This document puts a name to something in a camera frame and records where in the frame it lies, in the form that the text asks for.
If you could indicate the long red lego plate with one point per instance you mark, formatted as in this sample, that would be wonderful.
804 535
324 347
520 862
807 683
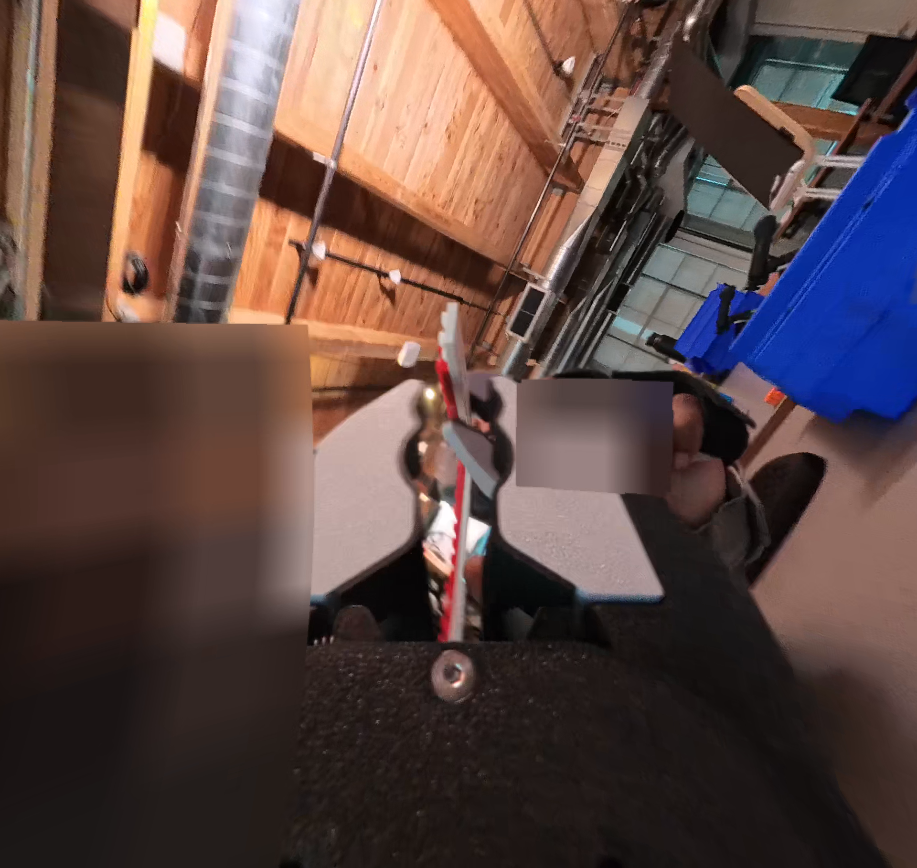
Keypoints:
448 392

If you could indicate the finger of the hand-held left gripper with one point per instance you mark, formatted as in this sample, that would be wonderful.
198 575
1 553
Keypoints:
481 389
476 463

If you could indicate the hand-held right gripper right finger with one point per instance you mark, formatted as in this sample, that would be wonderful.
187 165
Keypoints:
573 546

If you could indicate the grey ventilation unit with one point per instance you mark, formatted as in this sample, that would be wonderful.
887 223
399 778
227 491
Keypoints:
530 313

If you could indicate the person's left hand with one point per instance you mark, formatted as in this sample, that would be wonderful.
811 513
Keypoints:
691 481

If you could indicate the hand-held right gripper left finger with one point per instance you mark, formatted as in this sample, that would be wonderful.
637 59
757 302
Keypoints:
358 510

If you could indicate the black dome lamp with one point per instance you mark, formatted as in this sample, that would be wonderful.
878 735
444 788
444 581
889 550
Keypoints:
135 273

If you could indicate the grey metal duct pipe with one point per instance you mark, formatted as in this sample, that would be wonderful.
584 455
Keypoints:
566 259

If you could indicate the black mesh office chair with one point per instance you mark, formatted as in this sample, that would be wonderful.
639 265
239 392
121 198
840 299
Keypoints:
788 481

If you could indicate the small orange object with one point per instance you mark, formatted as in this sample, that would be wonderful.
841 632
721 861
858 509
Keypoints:
775 397

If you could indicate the silver round air duct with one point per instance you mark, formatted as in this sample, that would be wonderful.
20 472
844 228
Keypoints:
229 166

